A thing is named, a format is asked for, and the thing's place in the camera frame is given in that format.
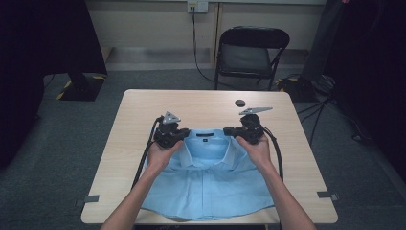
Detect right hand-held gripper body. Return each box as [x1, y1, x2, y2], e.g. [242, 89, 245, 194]
[237, 106, 274, 146]

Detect grey upright panel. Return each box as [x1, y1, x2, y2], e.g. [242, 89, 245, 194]
[301, 0, 345, 81]

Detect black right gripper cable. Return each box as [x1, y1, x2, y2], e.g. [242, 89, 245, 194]
[261, 126, 285, 182]

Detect black floor cables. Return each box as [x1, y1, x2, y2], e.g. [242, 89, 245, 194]
[296, 95, 373, 147]

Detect black wall socket cable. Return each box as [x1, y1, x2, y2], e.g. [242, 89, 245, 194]
[190, 7, 272, 92]

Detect black stand base with cables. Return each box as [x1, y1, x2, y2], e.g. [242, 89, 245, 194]
[275, 74, 336, 104]

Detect light blue short-sleeved shirt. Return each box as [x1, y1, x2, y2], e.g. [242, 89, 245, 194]
[140, 127, 276, 222]

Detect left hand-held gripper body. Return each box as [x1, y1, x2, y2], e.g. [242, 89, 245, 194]
[153, 110, 184, 149]

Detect person's right hand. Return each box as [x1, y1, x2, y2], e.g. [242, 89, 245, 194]
[235, 133, 273, 173]

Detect person's left hand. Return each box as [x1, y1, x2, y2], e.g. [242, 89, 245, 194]
[146, 138, 185, 176]

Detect black stand base yellow tape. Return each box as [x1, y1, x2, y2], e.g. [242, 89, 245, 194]
[56, 72, 108, 103]

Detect black curtain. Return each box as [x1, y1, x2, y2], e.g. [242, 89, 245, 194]
[322, 0, 406, 188]
[0, 0, 108, 171]

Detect black folding chair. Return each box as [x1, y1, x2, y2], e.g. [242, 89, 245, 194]
[214, 26, 291, 92]

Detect white wall socket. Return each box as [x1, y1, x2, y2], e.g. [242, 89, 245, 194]
[187, 0, 210, 14]

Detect grey tape strip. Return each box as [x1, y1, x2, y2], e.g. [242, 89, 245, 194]
[316, 191, 340, 202]
[75, 195, 101, 207]

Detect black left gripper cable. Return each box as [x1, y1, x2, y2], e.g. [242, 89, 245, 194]
[130, 116, 165, 190]

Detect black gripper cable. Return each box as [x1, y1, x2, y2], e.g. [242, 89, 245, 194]
[261, 126, 285, 182]
[130, 116, 165, 190]

